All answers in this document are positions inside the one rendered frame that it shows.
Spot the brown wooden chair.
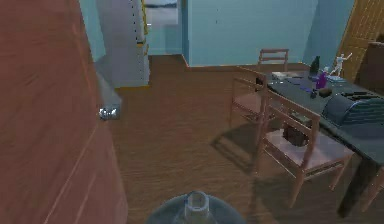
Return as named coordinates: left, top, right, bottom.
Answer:
left=228, top=65, right=268, bottom=128
left=257, top=48, right=290, bottom=72
left=255, top=89, right=355, bottom=209

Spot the dark brown box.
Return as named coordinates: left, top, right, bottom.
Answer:
left=282, top=122, right=310, bottom=148

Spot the window with grey view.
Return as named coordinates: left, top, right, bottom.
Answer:
left=144, top=0, right=179, bottom=26

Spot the purple bottle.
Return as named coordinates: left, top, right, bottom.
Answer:
left=315, top=66, right=330, bottom=90

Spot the reddish brown wooden door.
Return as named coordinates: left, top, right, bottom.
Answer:
left=0, top=0, right=129, bottom=224

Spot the dark grey dining table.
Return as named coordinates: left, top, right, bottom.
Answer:
left=255, top=70, right=384, bottom=219

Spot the white human figurine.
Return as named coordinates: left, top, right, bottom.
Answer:
left=329, top=52, right=354, bottom=78

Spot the black flat remote control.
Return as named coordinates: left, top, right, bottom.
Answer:
left=340, top=90, right=381, bottom=100

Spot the dark brown cupboard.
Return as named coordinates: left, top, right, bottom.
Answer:
left=355, top=33, right=384, bottom=95

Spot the yellow wooden door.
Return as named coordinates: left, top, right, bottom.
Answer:
left=336, top=0, right=384, bottom=83

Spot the silver door handle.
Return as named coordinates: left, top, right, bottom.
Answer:
left=96, top=73, right=123, bottom=122

